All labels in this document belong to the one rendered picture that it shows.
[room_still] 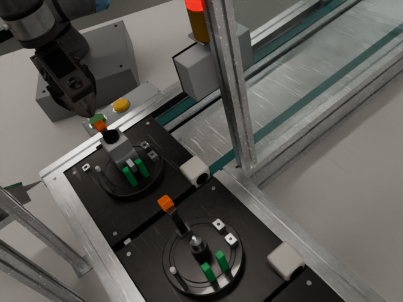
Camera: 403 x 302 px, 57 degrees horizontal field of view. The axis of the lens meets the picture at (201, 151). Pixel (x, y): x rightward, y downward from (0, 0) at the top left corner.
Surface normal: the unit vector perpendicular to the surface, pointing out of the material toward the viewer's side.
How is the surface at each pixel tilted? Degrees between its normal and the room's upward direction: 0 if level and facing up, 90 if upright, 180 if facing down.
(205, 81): 90
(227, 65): 90
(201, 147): 0
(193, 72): 90
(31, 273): 90
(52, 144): 0
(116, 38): 1
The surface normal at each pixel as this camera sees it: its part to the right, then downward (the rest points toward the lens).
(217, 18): 0.59, 0.55
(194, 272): -0.21, -0.61
